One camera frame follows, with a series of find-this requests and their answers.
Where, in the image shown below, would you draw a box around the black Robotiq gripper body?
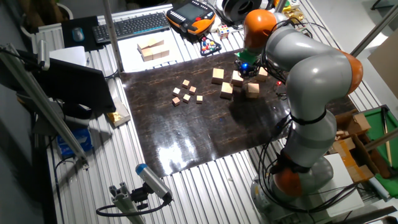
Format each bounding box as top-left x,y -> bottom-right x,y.
235,59 -> 259,78

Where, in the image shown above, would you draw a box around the large wooden cube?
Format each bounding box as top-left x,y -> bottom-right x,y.
230,70 -> 245,88
211,67 -> 225,85
220,82 -> 234,101
245,82 -> 261,100
256,67 -> 269,82

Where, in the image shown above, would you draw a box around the wooden blocks on paper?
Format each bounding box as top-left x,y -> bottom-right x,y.
117,30 -> 184,74

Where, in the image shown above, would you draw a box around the black triangle rack coloured balls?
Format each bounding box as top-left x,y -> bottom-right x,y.
199,36 -> 223,57

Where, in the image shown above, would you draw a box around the Rubik's cube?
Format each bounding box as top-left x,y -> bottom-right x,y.
217,24 -> 231,40

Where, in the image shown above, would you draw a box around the white egg-shaped object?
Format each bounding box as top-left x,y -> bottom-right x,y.
208,19 -> 222,34

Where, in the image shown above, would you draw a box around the black filament spool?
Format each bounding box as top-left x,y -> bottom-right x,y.
222,0 -> 264,23

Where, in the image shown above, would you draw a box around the black plug blue light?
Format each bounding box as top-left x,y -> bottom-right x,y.
273,114 -> 290,131

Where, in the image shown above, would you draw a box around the gold shiny objects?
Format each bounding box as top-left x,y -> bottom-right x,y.
284,9 -> 305,22

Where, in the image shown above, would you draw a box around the orange black teach pendant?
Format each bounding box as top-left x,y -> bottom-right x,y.
165,0 -> 216,35

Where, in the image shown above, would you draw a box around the dark marbled table mat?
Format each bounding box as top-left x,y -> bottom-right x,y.
119,43 -> 358,178

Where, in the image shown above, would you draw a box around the small cardboard box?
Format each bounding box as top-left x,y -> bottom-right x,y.
346,112 -> 372,135

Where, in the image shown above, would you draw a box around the black computer keyboard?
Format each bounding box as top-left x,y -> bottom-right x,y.
91,11 -> 171,44

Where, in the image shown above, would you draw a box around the small box gold foil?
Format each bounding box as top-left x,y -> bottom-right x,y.
106,98 -> 132,128

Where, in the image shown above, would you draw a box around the brown cardboard box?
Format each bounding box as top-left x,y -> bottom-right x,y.
329,108 -> 392,184

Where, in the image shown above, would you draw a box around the brown cardboard panel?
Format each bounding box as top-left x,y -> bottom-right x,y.
368,29 -> 398,100

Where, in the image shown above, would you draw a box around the green mini pool table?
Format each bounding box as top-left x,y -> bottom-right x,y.
362,105 -> 398,198

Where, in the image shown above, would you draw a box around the wooden cue stick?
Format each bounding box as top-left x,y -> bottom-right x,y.
381,107 -> 393,167

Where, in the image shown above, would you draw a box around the white board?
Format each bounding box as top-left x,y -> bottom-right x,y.
317,152 -> 365,218

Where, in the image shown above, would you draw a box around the black monitor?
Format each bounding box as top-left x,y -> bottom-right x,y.
30,57 -> 117,114

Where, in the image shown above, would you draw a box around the grey computer mouse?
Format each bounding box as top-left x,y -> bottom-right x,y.
72,27 -> 85,43

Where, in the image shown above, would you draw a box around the white flat box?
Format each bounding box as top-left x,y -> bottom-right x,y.
49,45 -> 87,67

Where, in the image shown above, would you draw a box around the black mouse pad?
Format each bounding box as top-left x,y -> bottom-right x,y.
60,15 -> 105,53

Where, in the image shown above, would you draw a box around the short aluminium profile piece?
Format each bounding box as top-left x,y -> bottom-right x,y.
108,182 -> 147,224

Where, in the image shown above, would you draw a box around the blue tissue pack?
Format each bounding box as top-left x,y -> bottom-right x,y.
55,127 -> 93,158

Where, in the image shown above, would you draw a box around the long aluminium profile bar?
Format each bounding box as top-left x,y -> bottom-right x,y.
0,43 -> 90,170

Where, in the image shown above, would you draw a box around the white rimmed plant pot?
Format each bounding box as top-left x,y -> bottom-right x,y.
19,2 -> 75,40

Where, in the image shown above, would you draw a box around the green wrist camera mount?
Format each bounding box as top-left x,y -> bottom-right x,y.
235,48 -> 262,65

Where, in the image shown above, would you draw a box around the silver aluminium post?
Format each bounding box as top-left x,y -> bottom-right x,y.
102,0 -> 124,73
273,0 -> 287,15

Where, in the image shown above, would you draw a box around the slanted silver frame bar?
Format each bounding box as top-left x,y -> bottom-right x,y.
363,127 -> 398,152
350,2 -> 398,58

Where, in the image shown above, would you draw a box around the grey camera blue tip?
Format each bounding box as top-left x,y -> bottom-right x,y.
135,163 -> 174,203

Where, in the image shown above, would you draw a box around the black camera clamp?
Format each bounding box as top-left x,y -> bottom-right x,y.
130,183 -> 153,211

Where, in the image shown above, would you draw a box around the black camera cable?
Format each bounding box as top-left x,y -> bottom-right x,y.
95,195 -> 174,218

